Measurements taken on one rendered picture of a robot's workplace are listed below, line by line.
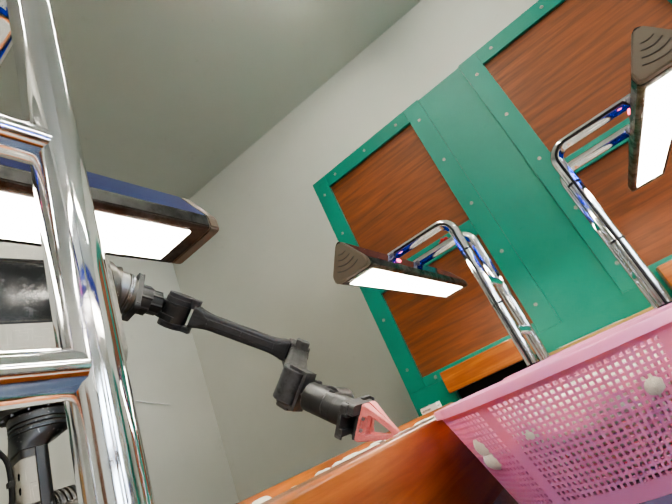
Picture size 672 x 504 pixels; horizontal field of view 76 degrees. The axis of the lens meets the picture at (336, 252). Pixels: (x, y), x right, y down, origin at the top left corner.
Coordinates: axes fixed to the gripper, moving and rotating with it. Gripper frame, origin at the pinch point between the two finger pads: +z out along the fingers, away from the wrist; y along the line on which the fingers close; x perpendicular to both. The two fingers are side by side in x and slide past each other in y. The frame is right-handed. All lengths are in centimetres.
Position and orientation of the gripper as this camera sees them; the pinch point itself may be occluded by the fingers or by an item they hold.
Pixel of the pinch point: (395, 434)
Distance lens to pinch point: 82.7
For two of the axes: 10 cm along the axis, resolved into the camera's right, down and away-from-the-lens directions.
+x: -2.1, 9.8, -0.3
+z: 8.1, 1.6, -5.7
